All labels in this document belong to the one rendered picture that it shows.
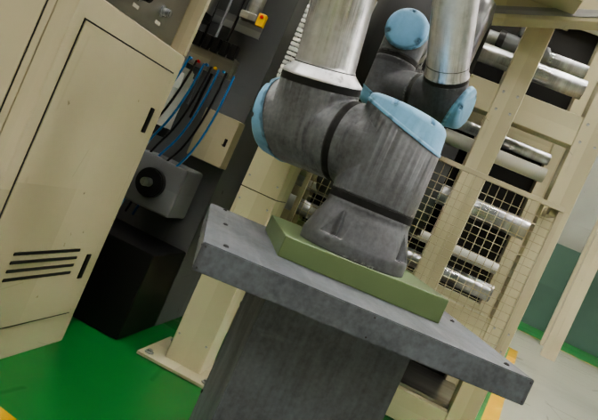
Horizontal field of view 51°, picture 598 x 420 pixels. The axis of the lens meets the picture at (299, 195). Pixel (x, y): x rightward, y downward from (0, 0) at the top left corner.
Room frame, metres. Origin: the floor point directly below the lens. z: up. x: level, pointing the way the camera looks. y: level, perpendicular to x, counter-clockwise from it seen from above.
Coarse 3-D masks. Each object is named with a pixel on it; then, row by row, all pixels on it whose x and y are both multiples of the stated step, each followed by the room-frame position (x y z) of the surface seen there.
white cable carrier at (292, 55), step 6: (306, 12) 2.05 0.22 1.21; (300, 24) 2.05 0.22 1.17; (300, 30) 2.05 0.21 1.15; (294, 36) 2.05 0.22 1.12; (300, 36) 2.04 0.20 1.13; (294, 42) 2.05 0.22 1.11; (288, 48) 2.05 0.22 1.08; (294, 48) 2.04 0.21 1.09; (288, 54) 2.07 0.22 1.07; (294, 54) 2.04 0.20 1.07; (288, 60) 2.05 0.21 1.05; (282, 66) 2.05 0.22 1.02
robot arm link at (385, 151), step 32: (384, 96) 1.04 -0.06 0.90; (352, 128) 1.05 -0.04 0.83; (384, 128) 1.02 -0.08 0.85; (416, 128) 1.02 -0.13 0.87; (320, 160) 1.09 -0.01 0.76; (352, 160) 1.05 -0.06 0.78; (384, 160) 1.02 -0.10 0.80; (416, 160) 1.02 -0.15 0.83; (352, 192) 1.03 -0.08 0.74; (384, 192) 1.02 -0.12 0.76; (416, 192) 1.04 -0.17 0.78
